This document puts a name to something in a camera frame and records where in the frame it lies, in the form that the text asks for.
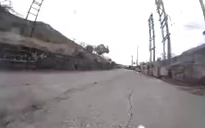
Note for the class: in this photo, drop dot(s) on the clump of trees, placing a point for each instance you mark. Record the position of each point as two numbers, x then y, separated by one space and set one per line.
101 49

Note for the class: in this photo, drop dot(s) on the grey asphalt road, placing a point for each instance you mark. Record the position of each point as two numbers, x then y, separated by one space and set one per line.
100 96

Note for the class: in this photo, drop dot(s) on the thin pole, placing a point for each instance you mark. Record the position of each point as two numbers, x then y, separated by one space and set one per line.
137 55

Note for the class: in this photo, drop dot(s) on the lattice pylon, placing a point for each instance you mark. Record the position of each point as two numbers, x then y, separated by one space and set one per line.
164 30
151 36
33 10

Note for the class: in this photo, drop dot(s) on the robot's own part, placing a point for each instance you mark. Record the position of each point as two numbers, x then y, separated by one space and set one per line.
140 126

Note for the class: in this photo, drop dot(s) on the dirt verge strip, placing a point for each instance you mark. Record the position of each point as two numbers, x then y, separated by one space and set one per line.
196 89

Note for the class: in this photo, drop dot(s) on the grassy hillside slope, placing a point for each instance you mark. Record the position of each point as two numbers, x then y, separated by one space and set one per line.
10 25

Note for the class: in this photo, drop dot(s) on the block retaining wall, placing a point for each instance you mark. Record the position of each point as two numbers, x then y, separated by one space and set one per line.
30 58

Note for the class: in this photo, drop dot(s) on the rough stone wall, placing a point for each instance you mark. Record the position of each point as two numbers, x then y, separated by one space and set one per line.
193 65

